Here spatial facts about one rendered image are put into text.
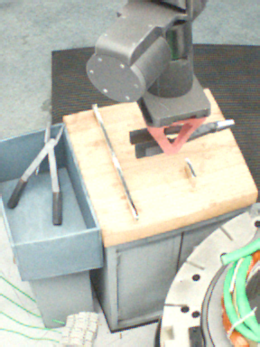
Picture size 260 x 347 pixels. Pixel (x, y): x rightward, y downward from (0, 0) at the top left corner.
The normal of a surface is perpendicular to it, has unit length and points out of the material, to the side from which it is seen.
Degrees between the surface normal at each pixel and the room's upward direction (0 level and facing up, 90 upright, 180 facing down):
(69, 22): 0
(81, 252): 90
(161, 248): 90
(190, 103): 1
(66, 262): 90
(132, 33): 6
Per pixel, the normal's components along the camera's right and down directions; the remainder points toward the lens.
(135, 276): 0.27, 0.73
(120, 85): -0.53, 0.66
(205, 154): -0.03, -0.65
